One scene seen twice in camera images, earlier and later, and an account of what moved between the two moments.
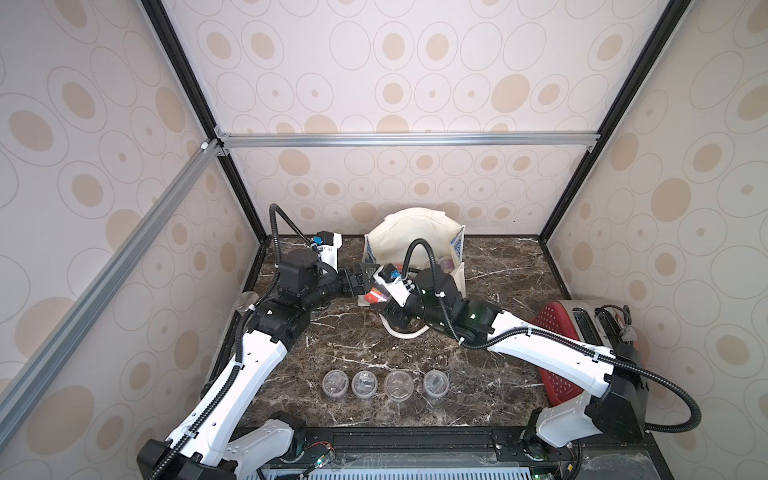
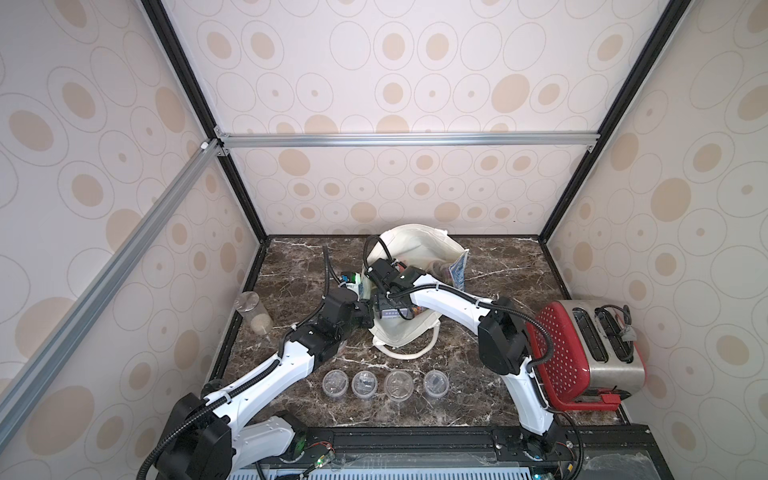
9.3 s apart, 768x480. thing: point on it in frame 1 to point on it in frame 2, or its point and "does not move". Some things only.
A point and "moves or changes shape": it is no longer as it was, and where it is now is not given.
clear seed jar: (436, 383) does not move
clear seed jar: (364, 384) does not move
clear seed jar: (398, 386) does not move
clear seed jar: (335, 383) does not move
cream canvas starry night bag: (392, 242) moves or changes shape
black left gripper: (363, 282) to (366, 307)
